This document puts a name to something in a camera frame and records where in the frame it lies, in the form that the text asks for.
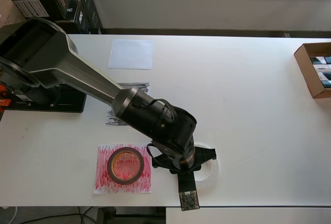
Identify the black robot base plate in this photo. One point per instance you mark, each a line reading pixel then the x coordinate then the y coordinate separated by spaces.
pixel 72 105

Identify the orange clamp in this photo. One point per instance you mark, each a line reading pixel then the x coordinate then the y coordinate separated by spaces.
pixel 5 102

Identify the small black white packet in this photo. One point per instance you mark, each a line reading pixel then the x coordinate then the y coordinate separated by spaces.
pixel 317 60
pixel 326 84
pixel 322 68
pixel 324 77
pixel 328 60

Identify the red tape roll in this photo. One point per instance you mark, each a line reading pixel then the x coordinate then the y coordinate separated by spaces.
pixel 125 182

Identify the open brown cardboard tray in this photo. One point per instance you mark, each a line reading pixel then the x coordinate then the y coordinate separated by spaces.
pixel 302 63

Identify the black scribbled paper sheet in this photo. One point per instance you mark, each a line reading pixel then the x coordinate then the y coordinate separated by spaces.
pixel 111 120

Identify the white tape roll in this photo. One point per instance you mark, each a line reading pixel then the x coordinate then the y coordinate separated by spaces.
pixel 214 175

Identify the brown Huntkey cardboard box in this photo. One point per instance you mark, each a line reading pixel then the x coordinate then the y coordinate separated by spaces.
pixel 7 9

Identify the plain white paper sheet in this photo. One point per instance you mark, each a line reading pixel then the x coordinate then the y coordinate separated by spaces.
pixel 129 56

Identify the red scribbled paper sheet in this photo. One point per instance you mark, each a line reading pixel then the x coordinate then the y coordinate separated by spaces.
pixel 103 182

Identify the black table leg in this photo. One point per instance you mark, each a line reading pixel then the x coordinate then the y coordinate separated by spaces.
pixel 106 216

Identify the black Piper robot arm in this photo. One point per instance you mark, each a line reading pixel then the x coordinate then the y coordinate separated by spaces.
pixel 85 79

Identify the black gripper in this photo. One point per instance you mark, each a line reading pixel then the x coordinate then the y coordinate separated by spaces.
pixel 207 154

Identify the camera board on black bracket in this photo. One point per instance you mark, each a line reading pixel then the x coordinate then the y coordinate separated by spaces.
pixel 190 200

